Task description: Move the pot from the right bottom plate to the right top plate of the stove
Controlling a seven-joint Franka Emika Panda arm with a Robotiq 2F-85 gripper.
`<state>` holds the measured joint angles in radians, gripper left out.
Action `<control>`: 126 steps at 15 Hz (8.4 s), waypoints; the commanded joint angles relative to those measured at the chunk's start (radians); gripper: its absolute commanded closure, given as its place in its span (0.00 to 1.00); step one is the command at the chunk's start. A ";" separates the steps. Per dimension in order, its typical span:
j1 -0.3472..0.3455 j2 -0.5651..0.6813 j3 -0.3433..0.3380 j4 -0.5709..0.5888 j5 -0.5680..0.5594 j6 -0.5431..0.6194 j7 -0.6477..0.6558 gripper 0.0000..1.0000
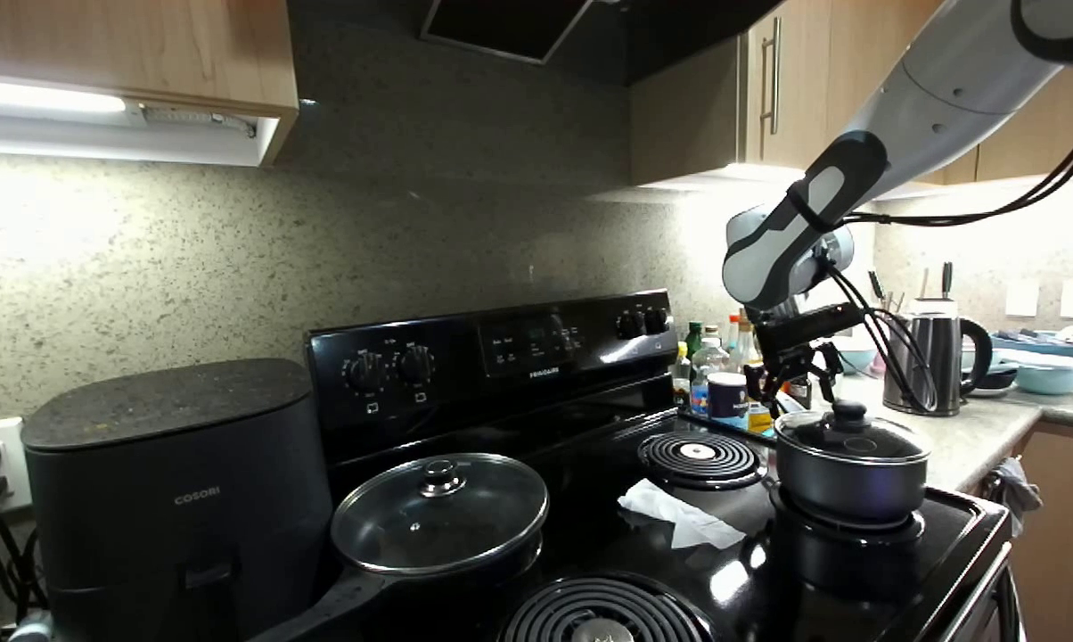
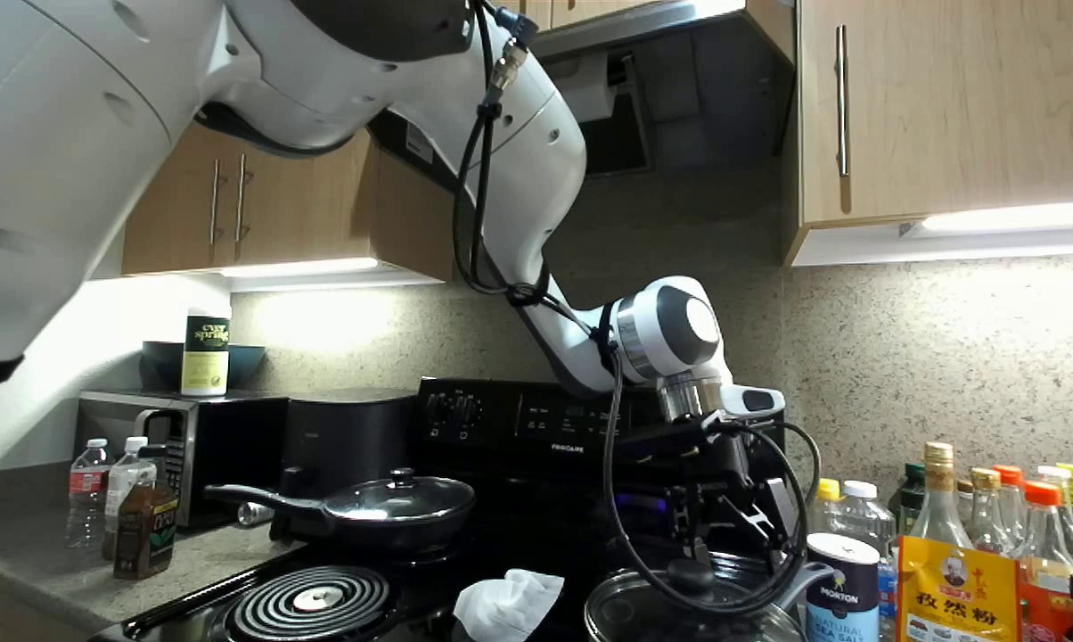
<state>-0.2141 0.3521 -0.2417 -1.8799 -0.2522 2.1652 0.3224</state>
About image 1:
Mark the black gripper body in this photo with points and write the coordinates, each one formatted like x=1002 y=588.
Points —
x=804 y=332

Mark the glass pot lid black knob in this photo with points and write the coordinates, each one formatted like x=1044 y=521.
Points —
x=849 y=431

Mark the black cooking pot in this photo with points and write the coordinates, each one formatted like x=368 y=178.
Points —
x=849 y=483

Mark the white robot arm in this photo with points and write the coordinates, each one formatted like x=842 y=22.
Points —
x=950 y=85

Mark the black electric stove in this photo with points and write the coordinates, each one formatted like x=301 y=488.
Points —
x=537 y=381

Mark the yellow seasoning packet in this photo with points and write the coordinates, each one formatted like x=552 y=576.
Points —
x=759 y=418

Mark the dark blue white-capped canister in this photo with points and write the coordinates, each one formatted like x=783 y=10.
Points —
x=727 y=393

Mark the green-capped small bottle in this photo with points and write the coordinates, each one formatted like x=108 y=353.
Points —
x=691 y=361

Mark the stainless electric kettle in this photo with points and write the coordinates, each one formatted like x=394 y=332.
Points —
x=932 y=361

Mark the white paper napkin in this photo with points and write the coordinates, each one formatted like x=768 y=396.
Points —
x=677 y=518

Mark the grey dish cloth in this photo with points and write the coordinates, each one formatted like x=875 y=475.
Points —
x=1018 y=488

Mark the teal bowl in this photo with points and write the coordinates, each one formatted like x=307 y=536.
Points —
x=1051 y=377

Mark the wooden upper cabinet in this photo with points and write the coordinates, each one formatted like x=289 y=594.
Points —
x=129 y=48
x=698 y=114

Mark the wooden cabinet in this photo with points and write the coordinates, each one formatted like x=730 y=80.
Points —
x=698 y=114
x=129 y=48
x=1062 y=536

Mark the wooden lower cabinet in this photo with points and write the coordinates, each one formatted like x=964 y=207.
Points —
x=1062 y=536

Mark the glass frying pan lid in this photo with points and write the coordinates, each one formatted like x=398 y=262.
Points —
x=439 y=511

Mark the black frying pan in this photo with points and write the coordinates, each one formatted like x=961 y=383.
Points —
x=439 y=565

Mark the black range hood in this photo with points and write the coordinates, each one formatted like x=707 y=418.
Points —
x=521 y=32

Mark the black air fryer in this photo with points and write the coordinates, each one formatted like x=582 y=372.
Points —
x=180 y=502

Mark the white power outlet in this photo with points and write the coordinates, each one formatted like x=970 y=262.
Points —
x=4 y=448

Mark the under-cabinet light strip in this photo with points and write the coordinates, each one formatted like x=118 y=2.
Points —
x=47 y=102

